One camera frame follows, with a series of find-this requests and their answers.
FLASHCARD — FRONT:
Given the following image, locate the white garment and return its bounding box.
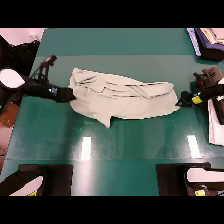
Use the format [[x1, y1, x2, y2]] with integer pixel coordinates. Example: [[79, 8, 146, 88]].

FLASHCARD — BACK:
[[207, 97, 224, 147]]

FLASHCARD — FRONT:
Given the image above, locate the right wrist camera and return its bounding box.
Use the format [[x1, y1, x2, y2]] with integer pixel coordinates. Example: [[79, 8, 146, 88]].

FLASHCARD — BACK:
[[192, 65, 224, 90]]

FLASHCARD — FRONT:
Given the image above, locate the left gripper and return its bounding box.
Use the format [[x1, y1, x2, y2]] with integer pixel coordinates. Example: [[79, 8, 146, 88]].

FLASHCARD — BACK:
[[48, 84, 77, 104]]

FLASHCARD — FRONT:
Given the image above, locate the black garment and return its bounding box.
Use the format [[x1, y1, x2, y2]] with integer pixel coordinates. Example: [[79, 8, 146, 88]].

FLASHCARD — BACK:
[[198, 39, 224, 63]]

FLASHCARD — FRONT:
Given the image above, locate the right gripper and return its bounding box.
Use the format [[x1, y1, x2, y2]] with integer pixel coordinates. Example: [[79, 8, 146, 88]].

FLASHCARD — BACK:
[[175, 90, 204, 108]]

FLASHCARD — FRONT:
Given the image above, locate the white shirt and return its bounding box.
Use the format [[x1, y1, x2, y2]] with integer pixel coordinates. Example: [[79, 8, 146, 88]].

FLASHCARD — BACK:
[[67, 67, 181, 129]]

